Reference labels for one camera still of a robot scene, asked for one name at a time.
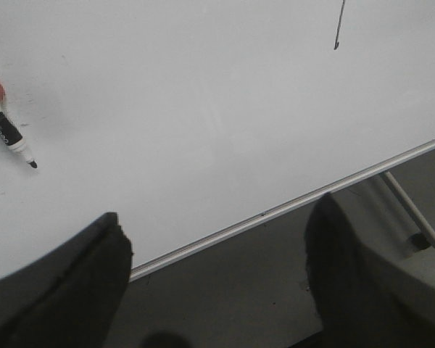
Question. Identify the black whiteboard marker with tape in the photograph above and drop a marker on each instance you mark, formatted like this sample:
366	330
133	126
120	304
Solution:
12	137

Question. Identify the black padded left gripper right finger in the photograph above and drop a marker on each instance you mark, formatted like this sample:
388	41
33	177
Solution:
361	298

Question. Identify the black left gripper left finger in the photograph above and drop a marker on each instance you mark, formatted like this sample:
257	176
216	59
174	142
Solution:
69	297

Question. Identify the white whiteboard with metal frame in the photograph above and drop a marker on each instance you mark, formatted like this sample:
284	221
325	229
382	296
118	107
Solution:
187	117

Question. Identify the grey whiteboard stand leg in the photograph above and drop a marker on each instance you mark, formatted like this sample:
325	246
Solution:
403	231

